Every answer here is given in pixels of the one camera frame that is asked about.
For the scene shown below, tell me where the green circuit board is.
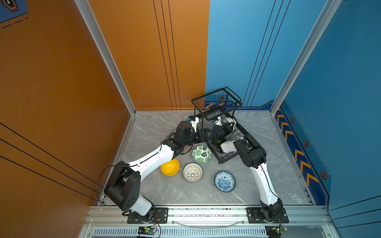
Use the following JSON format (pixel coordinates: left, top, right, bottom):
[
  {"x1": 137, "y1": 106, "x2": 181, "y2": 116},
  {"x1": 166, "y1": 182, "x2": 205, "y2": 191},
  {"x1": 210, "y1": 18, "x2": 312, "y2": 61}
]
[
  {"x1": 265, "y1": 226, "x2": 288, "y2": 238},
  {"x1": 137, "y1": 227, "x2": 157, "y2": 238}
]

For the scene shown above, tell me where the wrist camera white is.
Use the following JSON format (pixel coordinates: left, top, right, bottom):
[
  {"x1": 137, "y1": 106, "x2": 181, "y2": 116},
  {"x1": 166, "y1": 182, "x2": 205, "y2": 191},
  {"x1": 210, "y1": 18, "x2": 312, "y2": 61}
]
[
  {"x1": 213, "y1": 117, "x2": 224, "y2": 126},
  {"x1": 187, "y1": 116, "x2": 199, "y2": 132}
]

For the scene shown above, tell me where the black wire dish rack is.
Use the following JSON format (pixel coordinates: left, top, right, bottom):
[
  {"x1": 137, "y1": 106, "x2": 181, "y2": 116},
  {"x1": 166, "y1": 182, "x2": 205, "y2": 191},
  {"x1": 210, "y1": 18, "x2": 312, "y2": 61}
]
[{"x1": 191, "y1": 87, "x2": 249, "y2": 164}]

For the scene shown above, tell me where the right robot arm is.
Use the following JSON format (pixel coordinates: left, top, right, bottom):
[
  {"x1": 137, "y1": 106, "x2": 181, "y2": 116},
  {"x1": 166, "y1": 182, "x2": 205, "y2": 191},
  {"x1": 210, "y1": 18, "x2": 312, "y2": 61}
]
[{"x1": 210, "y1": 121, "x2": 286, "y2": 223}]

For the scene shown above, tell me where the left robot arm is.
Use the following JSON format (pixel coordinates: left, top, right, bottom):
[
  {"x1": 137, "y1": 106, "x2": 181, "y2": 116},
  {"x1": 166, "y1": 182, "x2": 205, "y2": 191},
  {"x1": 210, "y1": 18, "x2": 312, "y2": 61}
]
[{"x1": 104, "y1": 116, "x2": 204, "y2": 220}]

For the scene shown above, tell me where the left aluminium corner post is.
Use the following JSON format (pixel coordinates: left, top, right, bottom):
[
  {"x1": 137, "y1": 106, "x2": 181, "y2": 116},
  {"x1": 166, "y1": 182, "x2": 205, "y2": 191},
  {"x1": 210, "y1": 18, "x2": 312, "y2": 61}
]
[{"x1": 74, "y1": 0, "x2": 136, "y2": 116}]

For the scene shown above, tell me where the aluminium corner post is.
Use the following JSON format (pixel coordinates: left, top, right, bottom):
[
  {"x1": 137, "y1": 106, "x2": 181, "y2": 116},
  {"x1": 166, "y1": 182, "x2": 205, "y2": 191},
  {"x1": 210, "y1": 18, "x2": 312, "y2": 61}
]
[
  {"x1": 74, "y1": 0, "x2": 136, "y2": 116},
  {"x1": 269, "y1": 0, "x2": 342, "y2": 116}
]

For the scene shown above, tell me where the blue floral pattern bowl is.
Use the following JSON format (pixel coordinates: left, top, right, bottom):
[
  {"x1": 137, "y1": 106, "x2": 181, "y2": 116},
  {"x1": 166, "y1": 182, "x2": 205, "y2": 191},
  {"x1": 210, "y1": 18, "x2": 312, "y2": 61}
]
[{"x1": 214, "y1": 171, "x2": 236, "y2": 192}]

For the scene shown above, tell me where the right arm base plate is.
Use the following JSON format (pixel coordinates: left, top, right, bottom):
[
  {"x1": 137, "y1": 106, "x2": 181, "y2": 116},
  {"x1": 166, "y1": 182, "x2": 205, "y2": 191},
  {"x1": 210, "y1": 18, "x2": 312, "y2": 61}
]
[{"x1": 246, "y1": 207, "x2": 290, "y2": 224}]

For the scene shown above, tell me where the right aluminium corner post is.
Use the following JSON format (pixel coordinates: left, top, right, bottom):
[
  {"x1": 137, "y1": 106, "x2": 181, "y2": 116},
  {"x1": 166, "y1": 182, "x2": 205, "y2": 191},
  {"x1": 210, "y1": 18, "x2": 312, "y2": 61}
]
[{"x1": 269, "y1": 0, "x2": 342, "y2": 116}]

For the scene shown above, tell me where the green leaf pattern bowl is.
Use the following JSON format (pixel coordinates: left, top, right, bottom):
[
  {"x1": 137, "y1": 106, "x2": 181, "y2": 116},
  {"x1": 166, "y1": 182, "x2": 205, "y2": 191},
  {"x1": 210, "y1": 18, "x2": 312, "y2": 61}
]
[{"x1": 192, "y1": 145, "x2": 212, "y2": 164}]

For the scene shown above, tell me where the green geometric pattern bowl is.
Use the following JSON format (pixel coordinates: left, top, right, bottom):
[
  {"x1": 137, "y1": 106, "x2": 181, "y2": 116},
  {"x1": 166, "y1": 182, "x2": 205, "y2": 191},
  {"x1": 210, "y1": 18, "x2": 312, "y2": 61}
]
[{"x1": 220, "y1": 117, "x2": 237, "y2": 133}]

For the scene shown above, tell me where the white lattice pattern bowl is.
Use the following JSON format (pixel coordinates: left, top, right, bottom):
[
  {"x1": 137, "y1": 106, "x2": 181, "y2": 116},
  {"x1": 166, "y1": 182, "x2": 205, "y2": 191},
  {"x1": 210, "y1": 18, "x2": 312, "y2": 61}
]
[{"x1": 183, "y1": 163, "x2": 203, "y2": 182}]

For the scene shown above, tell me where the left green circuit board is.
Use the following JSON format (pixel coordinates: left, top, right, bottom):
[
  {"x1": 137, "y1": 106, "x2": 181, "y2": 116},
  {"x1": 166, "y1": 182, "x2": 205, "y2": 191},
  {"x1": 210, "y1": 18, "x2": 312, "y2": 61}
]
[{"x1": 137, "y1": 227, "x2": 157, "y2": 238}]

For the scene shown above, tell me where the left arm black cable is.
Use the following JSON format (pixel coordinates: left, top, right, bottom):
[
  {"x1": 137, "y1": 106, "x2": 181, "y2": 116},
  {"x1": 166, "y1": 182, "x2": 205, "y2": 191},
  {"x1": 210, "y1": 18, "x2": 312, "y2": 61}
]
[{"x1": 95, "y1": 133, "x2": 179, "y2": 206}]

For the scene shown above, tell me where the yellow bowl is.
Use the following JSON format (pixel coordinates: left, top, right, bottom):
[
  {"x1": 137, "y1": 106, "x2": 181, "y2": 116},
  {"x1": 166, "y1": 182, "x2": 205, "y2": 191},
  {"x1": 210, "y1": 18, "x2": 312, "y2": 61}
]
[{"x1": 160, "y1": 159, "x2": 180, "y2": 177}]

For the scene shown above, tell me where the aluminium front rail frame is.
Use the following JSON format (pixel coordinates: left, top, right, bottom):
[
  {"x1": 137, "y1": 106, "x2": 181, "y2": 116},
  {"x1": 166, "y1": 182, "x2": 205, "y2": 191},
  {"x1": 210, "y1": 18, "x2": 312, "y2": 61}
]
[{"x1": 79, "y1": 204, "x2": 340, "y2": 238}]

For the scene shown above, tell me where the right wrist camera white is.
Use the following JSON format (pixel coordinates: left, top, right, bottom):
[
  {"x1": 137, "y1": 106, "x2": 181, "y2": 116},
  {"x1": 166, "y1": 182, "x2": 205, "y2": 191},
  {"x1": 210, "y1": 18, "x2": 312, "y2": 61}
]
[{"x1": 213, "y1": 117, "x2": 224, "y2": 126}]

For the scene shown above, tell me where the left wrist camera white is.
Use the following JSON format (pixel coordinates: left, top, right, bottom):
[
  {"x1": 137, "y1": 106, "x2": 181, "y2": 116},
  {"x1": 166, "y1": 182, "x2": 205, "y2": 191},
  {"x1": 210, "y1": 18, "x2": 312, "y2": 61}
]
[{"x1": 187, "y1": 116, "x2": 199, "y2": 132}]

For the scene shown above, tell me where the right green circuit board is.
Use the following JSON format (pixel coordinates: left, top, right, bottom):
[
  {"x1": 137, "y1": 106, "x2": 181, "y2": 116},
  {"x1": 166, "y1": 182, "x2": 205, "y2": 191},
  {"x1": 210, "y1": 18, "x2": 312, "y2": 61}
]
[{"x1": 265, "y1": 226, "x2": 288, "y2": 238}]

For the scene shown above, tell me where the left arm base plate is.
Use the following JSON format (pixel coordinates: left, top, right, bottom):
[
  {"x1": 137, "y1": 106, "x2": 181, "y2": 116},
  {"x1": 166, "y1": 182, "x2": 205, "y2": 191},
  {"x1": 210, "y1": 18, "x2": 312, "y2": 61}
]
[{"x1": 127, "y1": 207, "x2": 168, "y2": 224}]

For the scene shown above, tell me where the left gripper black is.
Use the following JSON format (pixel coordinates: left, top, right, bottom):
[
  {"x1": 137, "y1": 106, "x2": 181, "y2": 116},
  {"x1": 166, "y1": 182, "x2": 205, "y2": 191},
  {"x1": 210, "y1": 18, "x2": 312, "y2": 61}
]
[{"x1": 182, "y1": 128, "x2": 214, "y2": 148}]

